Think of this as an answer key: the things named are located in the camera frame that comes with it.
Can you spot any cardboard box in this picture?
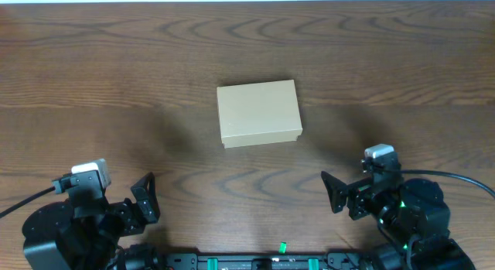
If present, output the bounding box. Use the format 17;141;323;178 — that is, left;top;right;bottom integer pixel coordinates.
217;80;302;149

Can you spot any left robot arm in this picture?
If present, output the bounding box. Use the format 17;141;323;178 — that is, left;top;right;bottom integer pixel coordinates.
22;170;163;269

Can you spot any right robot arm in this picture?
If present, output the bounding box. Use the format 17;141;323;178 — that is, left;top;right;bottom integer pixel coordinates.
321;172;475;270

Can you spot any black mounting rail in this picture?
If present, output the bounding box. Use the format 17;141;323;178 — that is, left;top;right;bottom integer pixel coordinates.
115;244;372;270

